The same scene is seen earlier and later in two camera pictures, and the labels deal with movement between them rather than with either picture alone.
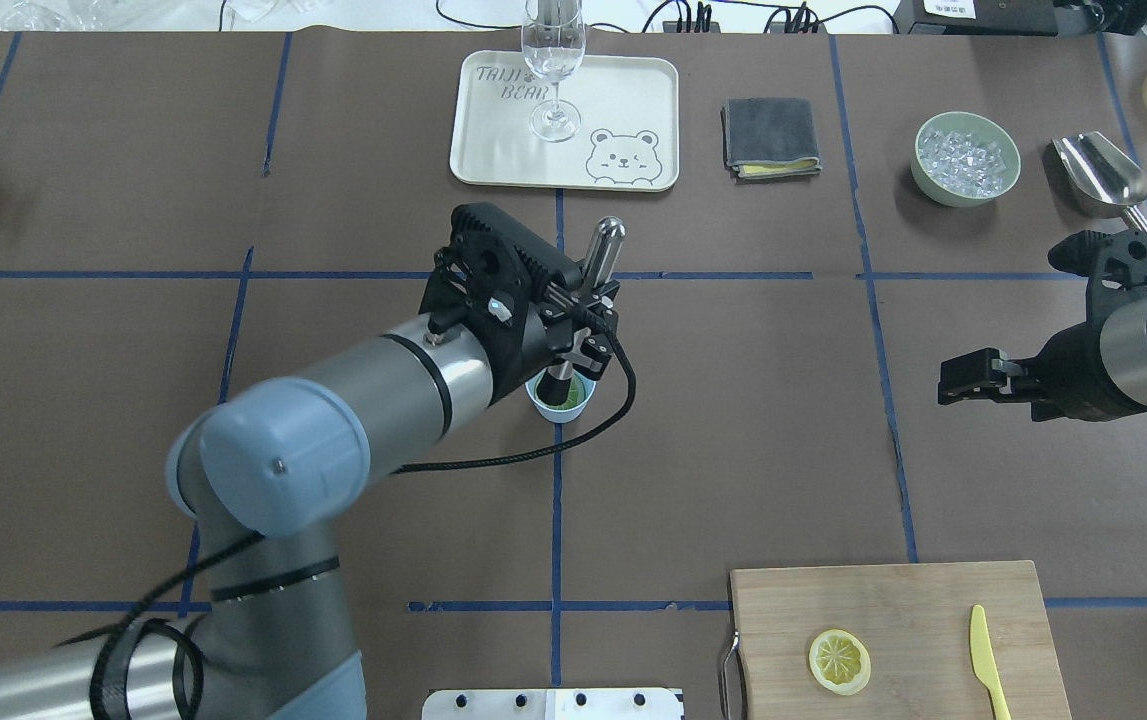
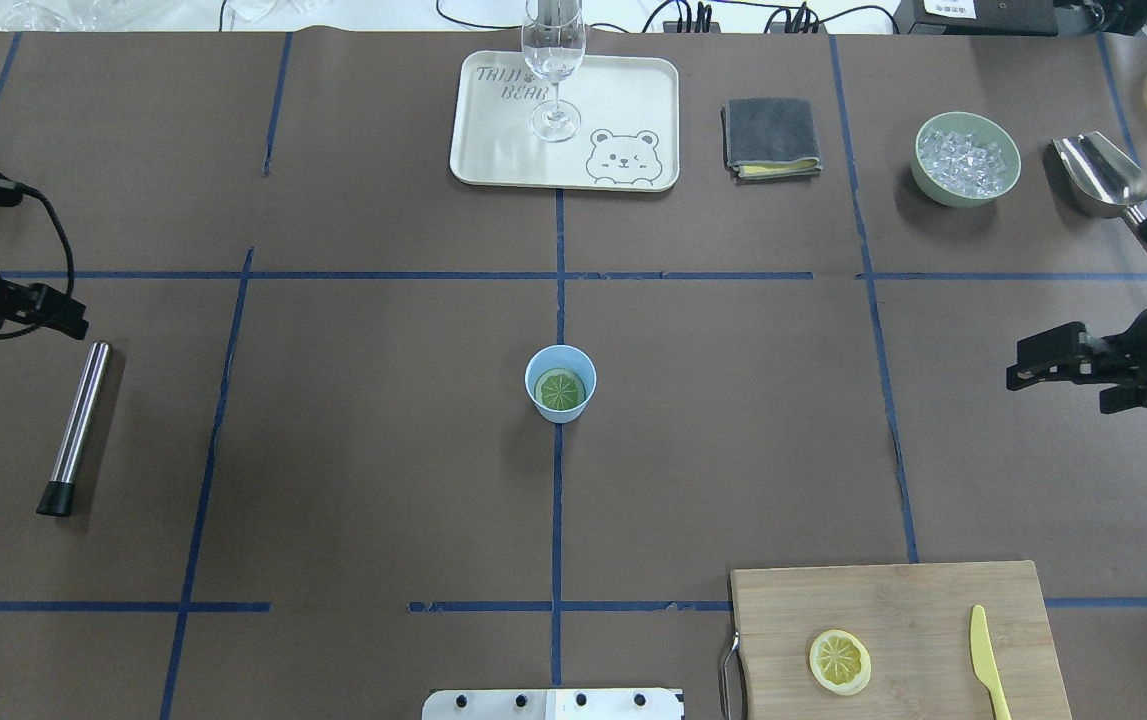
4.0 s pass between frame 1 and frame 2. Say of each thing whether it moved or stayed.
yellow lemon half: stayed
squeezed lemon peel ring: stayed
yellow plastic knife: stayed
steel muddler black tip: moved
